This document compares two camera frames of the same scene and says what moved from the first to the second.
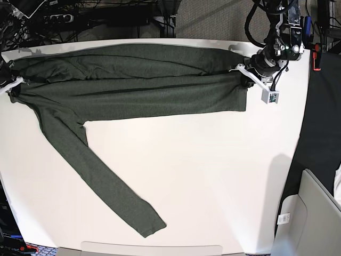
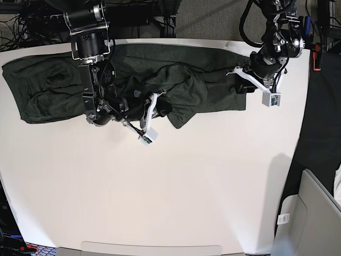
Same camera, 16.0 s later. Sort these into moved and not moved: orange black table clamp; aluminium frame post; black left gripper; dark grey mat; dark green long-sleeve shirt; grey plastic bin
Moved: dark green long-sleeve shirt; black left gripper
Not moved: grey plastic bin; dark grey mat; orange black table clamp; aluminium frame post
